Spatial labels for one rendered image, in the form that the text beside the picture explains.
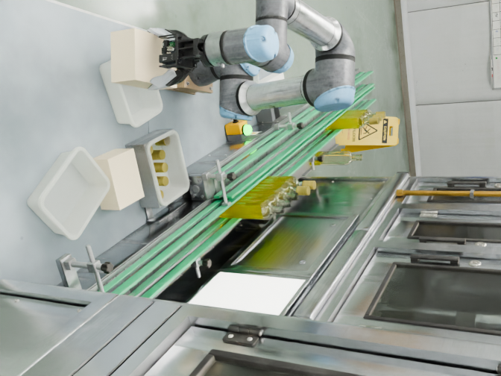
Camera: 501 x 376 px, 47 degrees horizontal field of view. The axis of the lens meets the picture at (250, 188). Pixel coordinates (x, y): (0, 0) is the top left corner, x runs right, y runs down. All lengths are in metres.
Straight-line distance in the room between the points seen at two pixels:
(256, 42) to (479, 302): 0.94
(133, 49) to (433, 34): 6.56
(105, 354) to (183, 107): 1.32
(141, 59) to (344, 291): 0.88
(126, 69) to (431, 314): 1.02
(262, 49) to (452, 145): 6.90
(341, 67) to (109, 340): 1.01
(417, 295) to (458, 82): 6.21
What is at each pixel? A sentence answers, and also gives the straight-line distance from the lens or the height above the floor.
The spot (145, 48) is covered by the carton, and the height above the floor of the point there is 1.12.
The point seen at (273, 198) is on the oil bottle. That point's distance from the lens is 2.05.
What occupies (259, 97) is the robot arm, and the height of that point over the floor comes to 1.14.
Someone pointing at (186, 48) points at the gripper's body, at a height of 1.27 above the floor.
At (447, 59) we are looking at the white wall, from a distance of 7.78.
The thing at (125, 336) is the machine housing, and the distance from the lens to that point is 1.04.
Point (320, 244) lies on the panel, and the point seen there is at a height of 1.26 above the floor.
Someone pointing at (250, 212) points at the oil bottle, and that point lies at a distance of 2.03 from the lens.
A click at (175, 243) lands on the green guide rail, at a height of 0.94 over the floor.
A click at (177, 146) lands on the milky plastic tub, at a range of 1.98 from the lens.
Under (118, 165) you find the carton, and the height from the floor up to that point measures 0.82.
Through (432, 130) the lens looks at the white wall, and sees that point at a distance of 8.03.
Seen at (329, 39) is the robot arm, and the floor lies 1.43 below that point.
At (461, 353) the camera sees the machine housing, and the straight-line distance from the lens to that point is 0.87.
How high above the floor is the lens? 2.02
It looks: 30 degrees down
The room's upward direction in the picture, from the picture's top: 91 degrees clockwise
